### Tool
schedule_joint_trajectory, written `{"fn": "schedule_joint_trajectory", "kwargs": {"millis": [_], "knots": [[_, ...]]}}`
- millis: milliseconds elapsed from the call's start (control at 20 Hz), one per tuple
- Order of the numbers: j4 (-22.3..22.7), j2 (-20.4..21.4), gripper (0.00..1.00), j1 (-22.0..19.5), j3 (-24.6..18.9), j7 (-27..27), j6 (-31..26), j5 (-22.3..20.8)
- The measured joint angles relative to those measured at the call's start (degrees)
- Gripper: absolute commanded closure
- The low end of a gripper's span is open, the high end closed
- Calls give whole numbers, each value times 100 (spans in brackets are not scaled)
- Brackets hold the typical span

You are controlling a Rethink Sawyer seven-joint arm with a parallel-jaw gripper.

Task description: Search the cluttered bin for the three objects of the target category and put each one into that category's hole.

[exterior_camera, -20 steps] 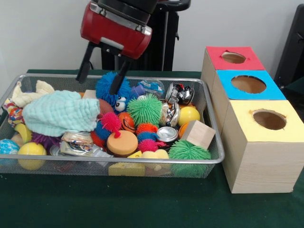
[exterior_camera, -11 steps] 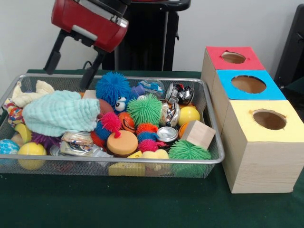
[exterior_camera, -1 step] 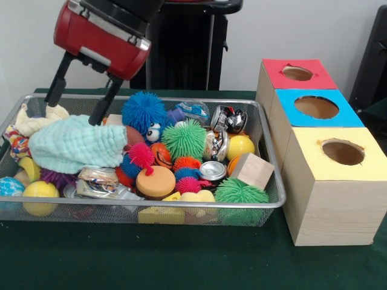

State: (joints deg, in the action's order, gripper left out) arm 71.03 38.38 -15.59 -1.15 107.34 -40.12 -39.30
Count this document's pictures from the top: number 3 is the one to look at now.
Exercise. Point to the white cloth with colourful spots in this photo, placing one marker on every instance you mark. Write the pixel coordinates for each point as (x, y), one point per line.
(16, 143)

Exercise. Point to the wooden box with three holes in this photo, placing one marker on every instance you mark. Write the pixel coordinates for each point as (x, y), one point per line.
(332, 211)

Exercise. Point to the shallow metal mesh bin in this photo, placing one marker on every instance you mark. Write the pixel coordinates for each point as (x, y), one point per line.
(106, 215)

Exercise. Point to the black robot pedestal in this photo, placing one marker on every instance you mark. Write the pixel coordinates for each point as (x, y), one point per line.
(187, 45)

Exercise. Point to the blue spiky toy with eyes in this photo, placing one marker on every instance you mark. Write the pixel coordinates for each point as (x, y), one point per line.
(142, 108)

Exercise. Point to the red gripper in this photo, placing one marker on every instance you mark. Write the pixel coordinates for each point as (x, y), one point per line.
(99, 42)

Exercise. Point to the purple spiky rubber ball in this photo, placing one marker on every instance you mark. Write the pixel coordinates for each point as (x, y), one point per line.
(57, 178)

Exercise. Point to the green spiky rubber ball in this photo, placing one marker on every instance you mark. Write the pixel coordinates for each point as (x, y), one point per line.
(184, 139)
(242, 193)

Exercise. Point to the yellow foam ball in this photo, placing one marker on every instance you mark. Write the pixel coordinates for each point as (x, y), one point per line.
(40, 190)

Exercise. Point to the dark green table cloth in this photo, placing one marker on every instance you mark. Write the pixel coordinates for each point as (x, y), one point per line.
(181, 259)

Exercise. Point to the mint green waffle cloth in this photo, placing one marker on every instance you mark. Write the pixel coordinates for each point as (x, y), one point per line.
(75, 145)

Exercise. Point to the cream waffle cloth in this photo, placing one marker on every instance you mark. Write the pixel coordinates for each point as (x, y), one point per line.
(33, 124)

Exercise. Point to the light blue patterned ball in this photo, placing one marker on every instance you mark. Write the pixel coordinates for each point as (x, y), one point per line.
(10, 185)

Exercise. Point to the plain wooden cube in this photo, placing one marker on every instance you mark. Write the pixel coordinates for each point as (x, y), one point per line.
(252, 170)

